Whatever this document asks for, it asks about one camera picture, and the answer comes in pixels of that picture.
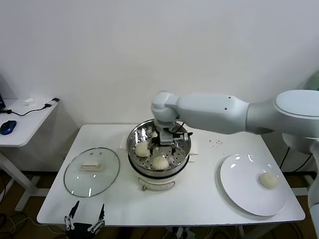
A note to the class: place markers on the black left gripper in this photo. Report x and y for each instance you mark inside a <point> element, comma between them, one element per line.
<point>79,231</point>

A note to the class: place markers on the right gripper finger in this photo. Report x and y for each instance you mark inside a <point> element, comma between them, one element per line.
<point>151,147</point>
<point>174,147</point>

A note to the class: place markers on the white steamed baozi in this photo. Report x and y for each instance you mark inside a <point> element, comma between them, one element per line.
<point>155,134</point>
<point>159,163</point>
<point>268,180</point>
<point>142,150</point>

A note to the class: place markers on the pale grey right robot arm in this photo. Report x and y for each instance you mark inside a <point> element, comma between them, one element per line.
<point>211,109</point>

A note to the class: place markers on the perforated steel steamer basket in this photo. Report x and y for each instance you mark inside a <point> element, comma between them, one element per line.
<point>183,149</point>

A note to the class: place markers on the white electric cooker base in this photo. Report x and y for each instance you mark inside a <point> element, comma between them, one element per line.
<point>159,183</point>

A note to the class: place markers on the large white plate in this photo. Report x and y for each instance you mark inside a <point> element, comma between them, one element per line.
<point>239,179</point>

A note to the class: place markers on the white power strip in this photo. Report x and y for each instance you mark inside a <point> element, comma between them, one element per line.
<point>184,233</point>

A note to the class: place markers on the white side desk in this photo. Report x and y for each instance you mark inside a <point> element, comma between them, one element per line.
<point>30,124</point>

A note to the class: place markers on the blue computer mouse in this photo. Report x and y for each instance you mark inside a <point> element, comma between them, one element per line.
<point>8,127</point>

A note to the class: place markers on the small white plastic object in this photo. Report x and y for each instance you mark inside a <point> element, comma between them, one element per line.
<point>30,101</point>

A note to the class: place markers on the dark laptop screen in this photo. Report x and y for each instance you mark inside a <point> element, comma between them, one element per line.
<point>2,100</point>

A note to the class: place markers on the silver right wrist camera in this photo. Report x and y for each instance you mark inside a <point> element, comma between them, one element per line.
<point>166,137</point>

